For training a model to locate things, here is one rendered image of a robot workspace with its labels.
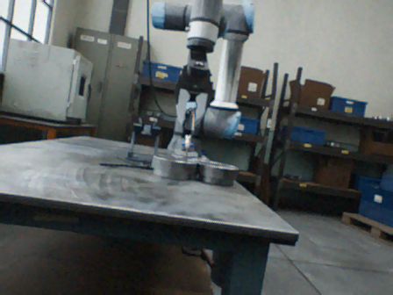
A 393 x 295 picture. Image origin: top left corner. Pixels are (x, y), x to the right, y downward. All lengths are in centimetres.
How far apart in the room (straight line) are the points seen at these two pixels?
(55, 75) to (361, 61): 447
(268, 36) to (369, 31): 161
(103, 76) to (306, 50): 305
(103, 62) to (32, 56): 175
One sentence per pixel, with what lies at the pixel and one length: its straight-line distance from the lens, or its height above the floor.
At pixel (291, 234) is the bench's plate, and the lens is 47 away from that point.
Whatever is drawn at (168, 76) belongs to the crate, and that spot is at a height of 157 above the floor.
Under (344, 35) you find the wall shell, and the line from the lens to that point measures 570.
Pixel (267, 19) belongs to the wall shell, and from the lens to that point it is 529.
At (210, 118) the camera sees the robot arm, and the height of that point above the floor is 98.
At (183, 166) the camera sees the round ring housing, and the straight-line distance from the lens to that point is 71.
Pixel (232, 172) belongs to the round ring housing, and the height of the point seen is 83.
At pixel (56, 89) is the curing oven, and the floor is 107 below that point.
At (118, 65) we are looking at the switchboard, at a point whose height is 164.
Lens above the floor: 91
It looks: 3 degrees down
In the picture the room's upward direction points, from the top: 10 degrees clockwise
